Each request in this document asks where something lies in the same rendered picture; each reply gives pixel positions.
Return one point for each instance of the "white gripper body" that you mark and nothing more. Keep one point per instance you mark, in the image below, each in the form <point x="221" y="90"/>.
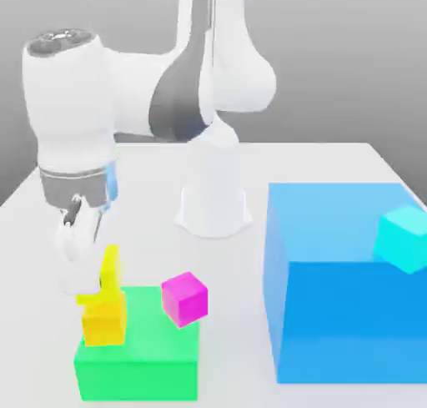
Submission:
<point x="78" y="261"/>

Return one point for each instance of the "small yellow cube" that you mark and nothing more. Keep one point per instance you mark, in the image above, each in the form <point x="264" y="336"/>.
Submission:
<point x="110" y="267"/>

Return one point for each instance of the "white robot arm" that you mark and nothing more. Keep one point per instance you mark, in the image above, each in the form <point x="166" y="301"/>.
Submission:
<point x="66" y="97"/>

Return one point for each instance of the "small magenta cube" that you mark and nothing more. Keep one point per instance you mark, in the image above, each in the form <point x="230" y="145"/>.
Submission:
<point x="185" y="301"/>

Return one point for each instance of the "small cyan cube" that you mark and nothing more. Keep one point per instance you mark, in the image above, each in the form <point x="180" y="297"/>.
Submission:
<point x="403" y="237"/>

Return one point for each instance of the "large green box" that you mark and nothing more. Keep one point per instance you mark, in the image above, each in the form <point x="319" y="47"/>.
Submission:
<point x="150" y="364"/>

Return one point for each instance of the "large blue box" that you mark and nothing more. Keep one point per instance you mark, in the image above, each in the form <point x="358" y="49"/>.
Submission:
<point x="333" y="314"/>

